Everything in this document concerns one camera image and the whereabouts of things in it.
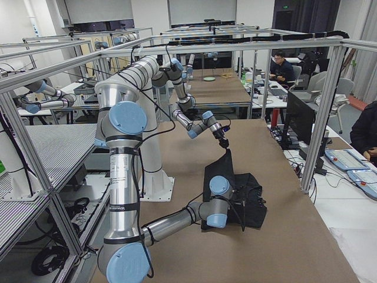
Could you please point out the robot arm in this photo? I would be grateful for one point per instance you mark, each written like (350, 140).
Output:
(172, 71)
(127, 127)

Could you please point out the teach pendant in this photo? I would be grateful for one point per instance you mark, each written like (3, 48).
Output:
(365, 180)
(345, 160)

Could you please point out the aluminium frame cage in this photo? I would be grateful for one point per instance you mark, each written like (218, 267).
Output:
(277, 39)

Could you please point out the person in black jacket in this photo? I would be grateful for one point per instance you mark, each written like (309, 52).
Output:
(363, 133)

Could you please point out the black printed t-shirt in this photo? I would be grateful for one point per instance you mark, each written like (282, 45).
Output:
(220, 182)

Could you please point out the seated person in background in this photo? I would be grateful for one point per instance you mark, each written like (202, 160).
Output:
(281, 70)

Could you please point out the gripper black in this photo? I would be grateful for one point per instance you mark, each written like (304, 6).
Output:
(222, 142)
(255, 197)

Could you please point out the black computer monitor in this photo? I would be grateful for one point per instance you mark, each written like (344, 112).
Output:
(300, 118)

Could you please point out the aluminium slatted work table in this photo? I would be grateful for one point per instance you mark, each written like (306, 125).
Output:
(61, 149)

